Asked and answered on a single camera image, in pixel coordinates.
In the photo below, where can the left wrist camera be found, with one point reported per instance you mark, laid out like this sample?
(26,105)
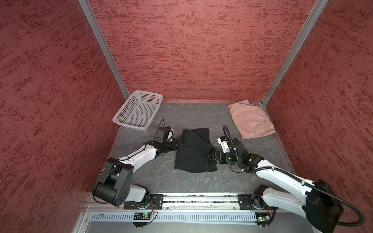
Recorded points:
(163,134)

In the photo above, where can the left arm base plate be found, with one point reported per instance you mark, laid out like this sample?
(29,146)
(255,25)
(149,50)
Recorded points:
(150,202)

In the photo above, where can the right circuit board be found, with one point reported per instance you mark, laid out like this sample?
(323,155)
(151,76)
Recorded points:
(262,218)

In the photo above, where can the circuit board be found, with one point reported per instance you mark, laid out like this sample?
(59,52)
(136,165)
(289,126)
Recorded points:
(262,218)
(142,216)

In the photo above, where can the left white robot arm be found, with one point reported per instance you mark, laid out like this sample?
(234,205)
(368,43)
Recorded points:
(114,183)

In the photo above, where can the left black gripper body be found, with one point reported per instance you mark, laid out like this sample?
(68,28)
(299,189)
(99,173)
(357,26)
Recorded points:
(172,145)

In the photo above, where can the white plastic laundry basket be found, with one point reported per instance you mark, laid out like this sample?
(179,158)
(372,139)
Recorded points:
(139,110)

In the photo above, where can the black shorts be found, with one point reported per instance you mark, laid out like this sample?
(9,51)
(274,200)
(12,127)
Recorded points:
(193,157)

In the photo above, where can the pink shorts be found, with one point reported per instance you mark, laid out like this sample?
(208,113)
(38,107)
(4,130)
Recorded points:
(250,120)

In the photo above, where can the left aluminium corner post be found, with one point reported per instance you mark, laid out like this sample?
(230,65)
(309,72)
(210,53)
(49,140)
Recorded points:
(94,25)

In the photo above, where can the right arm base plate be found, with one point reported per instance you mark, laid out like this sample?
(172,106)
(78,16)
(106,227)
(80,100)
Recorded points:
(248,202)

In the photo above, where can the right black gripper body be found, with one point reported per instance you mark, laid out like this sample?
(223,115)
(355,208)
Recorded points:
(227,158)

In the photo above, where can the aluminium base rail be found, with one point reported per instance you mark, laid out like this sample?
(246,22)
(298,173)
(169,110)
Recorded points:
(210,202)

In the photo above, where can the aluminium corner post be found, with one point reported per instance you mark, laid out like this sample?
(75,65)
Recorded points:
(300,39)
(94,25)

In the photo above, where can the right aluminium corner post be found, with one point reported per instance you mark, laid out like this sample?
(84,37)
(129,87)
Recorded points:
(300,39)

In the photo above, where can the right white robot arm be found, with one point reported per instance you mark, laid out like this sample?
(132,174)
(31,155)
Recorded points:
(311,200)

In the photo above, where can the white slotted cable duct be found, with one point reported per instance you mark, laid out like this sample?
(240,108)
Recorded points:
(203,217)

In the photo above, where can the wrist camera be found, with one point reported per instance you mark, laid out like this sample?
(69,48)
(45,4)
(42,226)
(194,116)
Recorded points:
(163,134)
(223,142)

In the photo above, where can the left circuit board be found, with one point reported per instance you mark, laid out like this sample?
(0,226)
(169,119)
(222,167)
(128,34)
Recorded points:
(142,216)

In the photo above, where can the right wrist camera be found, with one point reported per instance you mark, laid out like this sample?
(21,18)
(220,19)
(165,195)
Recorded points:
(223,142)

